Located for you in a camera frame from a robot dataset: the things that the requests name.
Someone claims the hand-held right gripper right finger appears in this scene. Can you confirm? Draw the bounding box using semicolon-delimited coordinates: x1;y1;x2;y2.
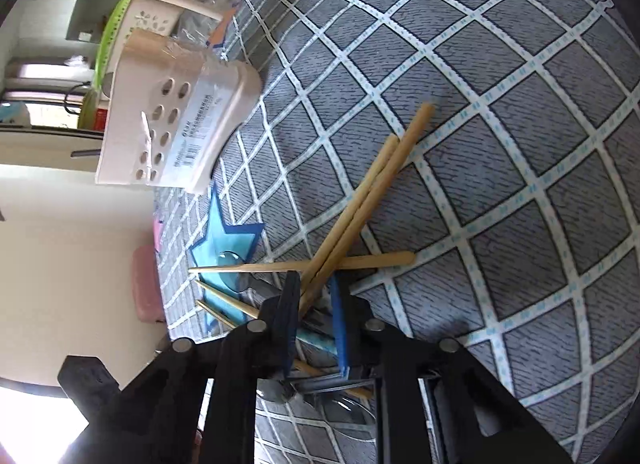
327;276;576;464

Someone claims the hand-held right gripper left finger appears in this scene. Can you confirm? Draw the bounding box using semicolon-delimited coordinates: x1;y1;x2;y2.
57;270;303;464

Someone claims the wooden chopstick blue floral band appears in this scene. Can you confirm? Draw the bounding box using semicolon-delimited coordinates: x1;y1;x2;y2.
196;300;375;401
194;280;341;352

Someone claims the plain wooden chopstick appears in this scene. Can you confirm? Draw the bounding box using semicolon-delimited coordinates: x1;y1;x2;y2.
299;102;435;319
188;251;417;275
299;135;401;289

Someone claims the grey translucent spoon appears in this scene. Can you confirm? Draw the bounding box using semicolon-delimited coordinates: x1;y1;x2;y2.
320;394;376;445

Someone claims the beige plastic utensil holder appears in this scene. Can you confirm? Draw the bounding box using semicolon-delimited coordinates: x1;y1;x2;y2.
95;28;263;195

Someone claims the blue paper star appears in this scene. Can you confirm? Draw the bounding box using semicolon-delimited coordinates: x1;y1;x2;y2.
187;181;266;339

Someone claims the pink stool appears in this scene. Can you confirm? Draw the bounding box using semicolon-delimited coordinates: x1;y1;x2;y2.
131;244;166;325

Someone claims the grey checked tablecloth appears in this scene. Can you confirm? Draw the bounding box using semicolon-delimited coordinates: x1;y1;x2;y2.
152;0;640;464

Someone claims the cream cabinet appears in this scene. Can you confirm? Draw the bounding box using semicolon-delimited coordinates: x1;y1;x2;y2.
0;126;107;175

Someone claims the clear plastic bag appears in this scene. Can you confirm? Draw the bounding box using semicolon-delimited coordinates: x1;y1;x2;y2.
172;0;251;57

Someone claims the green plastic basket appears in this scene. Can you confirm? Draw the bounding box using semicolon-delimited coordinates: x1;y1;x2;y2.
94;0;137;90

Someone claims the beige basket with flower cutouts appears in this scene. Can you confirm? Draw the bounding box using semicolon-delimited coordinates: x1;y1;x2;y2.
131;0;241;39

